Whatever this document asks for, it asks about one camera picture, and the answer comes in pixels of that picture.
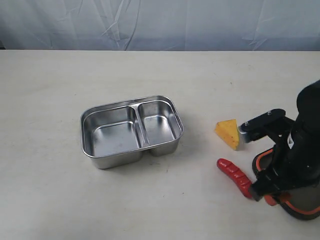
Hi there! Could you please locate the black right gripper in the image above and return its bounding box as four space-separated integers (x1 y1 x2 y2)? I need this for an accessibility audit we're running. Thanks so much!
249 117 320 206

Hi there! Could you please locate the dark lid with orange seal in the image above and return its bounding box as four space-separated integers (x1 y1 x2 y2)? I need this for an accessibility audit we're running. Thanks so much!
252 148 320 221

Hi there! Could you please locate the red sausage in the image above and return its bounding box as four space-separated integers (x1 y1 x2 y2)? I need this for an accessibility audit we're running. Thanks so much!
216 158 253 199

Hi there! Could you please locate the yellow cheese wedge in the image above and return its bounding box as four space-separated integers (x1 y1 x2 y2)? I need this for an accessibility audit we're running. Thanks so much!
214 119 240 151

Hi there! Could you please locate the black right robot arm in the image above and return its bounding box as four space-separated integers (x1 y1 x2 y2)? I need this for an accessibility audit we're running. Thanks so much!
242 81 320 201

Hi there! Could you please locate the stainless steel lunch box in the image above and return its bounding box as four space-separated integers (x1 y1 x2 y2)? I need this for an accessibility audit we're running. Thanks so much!
80 95 184 170

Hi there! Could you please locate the blue-grey backdrop curtain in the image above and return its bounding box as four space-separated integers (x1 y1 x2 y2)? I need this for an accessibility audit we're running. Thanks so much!
0 0 320 51

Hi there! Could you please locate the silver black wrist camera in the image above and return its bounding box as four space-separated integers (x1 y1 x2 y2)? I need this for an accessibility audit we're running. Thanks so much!
238 108 286 147

